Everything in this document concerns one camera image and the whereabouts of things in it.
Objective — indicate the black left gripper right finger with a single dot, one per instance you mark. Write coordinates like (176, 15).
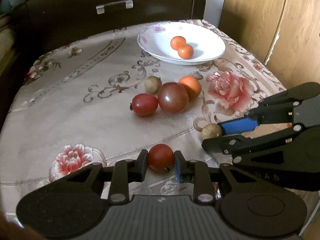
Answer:
(197, 173)

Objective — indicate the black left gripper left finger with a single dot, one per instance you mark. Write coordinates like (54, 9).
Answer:
(125, 172)

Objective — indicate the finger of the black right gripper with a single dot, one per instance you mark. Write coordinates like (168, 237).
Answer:
(231, 144)

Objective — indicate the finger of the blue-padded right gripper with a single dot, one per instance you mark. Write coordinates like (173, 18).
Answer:
(238, 126)

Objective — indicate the tan longan fruit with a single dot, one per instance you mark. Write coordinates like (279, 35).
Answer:
(152, 84)
(211, 131)

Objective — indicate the red cherry tomato with stem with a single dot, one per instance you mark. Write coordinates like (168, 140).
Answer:
(161, 158)

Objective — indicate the orange mandarin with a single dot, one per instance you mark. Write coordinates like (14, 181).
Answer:
(186, 51)
(192, 86)
(177, 42)

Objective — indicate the red oval cherry tomato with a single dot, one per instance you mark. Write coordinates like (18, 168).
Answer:
(144, 104)

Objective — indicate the dark brown-red tomato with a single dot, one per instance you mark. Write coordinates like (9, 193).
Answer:
(172, 98)

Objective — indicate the floral beige tablecloth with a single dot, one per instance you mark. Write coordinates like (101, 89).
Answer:
(74, 108)

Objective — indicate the wooden cabinet panel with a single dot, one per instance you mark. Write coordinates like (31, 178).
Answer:
(282, 34)

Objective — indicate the white floral plate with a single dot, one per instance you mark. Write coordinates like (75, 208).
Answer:
(155, 40)

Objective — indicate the grey quilted mattress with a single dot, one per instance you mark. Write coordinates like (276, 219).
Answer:
(6, 43)

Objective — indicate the dark wooden nightstand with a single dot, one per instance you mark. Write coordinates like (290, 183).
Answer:
(49, 24)

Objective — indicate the silver drawer handle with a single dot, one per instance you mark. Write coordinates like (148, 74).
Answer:
(114, 6)

